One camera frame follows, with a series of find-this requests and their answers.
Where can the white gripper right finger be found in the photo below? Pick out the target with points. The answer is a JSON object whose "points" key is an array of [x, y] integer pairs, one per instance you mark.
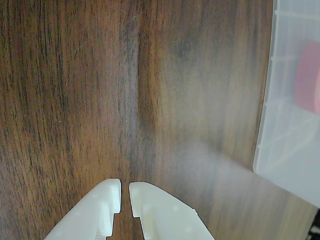
{"points": [[170, 220]]}

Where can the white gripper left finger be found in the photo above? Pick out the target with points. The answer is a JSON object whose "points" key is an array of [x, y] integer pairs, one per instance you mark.
{"points": [[95, 212]]}

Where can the red tape roll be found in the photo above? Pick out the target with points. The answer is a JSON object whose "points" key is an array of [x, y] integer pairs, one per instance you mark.
{"points": [[307, 80]]}

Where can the clear plastic storage box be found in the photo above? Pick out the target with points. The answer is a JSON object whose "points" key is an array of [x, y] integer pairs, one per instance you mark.
{"points": [[282, 125]]}

